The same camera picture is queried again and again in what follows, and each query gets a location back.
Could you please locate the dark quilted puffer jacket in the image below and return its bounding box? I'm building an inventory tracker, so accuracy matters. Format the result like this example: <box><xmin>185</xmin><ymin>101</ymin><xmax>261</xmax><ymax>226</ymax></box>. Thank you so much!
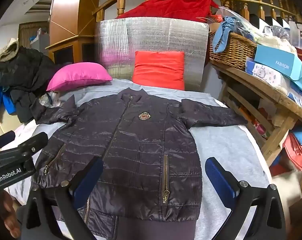
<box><xmin>31</xmin><ymin>88</ymin><xmax>245</xmax><ymax>239</ymax></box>

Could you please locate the pile of dark clothes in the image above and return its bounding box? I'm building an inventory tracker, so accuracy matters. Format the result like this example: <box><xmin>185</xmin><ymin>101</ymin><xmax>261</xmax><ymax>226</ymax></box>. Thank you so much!
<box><xmin>0</xmin><ymin>46</ymin><xmax>62</xmax><ymax>123</ymax></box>

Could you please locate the person's left hand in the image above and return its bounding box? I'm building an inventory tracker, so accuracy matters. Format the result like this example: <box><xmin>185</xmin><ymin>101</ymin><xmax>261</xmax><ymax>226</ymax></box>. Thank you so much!
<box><xmin>0</xmin><ymin>190</ymin><xmax>21</xmax><ymax>239</ymax></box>

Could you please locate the blue puffer jacket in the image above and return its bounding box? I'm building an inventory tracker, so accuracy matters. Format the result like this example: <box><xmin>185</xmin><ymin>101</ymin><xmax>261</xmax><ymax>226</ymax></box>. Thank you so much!
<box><xmin>0</xmin><ymin>87</ymin><xmax>17</xmax><ymax>120</ymax></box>

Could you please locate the clear plastic bag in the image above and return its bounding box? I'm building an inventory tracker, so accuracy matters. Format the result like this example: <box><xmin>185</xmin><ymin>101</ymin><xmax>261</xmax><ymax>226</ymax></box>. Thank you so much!
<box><xmin>39</xmin><ymin>91</ymin><xmax>60</xmax><ymax>108</ymax></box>

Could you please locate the pink pillow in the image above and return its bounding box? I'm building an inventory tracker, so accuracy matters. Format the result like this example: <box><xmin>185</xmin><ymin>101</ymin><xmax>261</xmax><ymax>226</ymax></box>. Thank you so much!
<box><xmin>47</xmin><ymin>62</ymin><xmax>112</xmax><ymax>92</ymax></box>

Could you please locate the beige fleece garment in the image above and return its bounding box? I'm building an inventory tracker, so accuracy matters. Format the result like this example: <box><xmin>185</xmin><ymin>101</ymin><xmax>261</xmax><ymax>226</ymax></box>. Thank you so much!
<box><xmin>0</xmin><ymin>38</ymin><xmax>20</xmax><ymax>62</ymax></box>

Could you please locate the wooden side table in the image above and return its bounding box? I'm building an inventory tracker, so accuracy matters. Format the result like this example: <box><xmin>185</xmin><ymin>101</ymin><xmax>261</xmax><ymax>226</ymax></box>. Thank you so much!
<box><xmin>210</xmin><ymin>60</ymin><xmax>302</xmax><ymax>165</ymax></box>

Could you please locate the wooden cabinet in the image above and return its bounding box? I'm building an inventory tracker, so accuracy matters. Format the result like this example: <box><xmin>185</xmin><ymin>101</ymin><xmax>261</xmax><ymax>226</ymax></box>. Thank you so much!
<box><xmin>47</xmin><ymin>0</ymin><xmax>99</xmax><ymax>64</ymax></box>

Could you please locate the white patterned box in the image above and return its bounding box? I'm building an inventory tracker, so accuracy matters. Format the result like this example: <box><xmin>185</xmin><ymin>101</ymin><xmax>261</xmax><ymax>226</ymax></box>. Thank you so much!
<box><xmin>245</xmin><ymin>57</ymin><xmax>291</xmax><ymax>95</ymax></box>

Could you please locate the light blue fashion box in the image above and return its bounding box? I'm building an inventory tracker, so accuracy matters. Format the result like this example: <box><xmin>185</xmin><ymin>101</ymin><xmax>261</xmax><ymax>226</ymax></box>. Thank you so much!
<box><xmin>254</xmin><ymin>44</ymin><xmax>302</xmax><ymax>91</ymax></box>

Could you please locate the silver foil insulation mat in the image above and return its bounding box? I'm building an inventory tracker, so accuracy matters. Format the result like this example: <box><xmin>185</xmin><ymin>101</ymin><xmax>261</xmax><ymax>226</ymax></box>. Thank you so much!
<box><xmin>95</xmin><ymin>17</ymin><xmax>209</xmax><ymax>92</ymax></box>

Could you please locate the wicker basket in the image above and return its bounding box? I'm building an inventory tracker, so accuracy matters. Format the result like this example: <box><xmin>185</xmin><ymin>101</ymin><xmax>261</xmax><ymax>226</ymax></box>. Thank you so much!
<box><xmin>209</xmin><ymin>32</ymin><xmax>257</xmax><ymax>71</ymax></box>

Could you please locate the red-orange pillow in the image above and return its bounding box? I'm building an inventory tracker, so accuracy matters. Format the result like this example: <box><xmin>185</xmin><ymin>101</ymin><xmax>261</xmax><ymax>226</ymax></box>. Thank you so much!
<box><xmin>131</xmin><ymin>51</ymin><xmax>185</xmax><ymax>90</ymax></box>

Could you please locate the blue cloth on basket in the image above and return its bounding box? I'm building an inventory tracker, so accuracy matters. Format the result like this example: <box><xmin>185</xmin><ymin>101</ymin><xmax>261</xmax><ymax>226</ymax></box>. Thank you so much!
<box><xmin>212</xmin><ymin>17</ymin><xmax>237</xmax><ymax>53</ymax></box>

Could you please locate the red velvet cloth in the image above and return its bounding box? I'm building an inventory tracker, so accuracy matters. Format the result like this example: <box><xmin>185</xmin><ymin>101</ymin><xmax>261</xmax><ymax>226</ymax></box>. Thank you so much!
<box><xmin>118</xmin><ymin>0</ymin><xmax>219</xmax><ymax>22</ymax></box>

